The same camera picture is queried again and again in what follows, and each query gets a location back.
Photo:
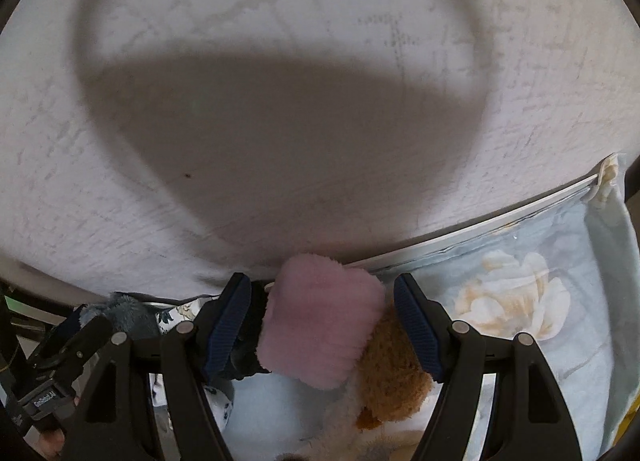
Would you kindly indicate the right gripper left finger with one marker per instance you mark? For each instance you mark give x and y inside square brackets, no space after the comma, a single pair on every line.
[115,419]

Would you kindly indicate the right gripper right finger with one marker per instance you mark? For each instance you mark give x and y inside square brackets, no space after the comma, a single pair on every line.
[529,418]

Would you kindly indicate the grey fluffy sock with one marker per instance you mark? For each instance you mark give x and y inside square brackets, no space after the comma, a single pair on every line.
[126,314]

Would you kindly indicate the pink fluffy sock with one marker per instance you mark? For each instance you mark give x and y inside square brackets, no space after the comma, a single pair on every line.
[319,317]

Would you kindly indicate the white panda sock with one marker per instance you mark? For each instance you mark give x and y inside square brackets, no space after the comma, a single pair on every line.
[219,394]

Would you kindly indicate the black fuzzy item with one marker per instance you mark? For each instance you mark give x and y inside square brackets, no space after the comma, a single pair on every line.
[243,361]

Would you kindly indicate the person's left hand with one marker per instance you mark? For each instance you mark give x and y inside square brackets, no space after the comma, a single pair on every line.
[51,444]

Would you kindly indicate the blue floral table cloth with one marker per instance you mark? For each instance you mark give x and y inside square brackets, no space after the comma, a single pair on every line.
[510,296]

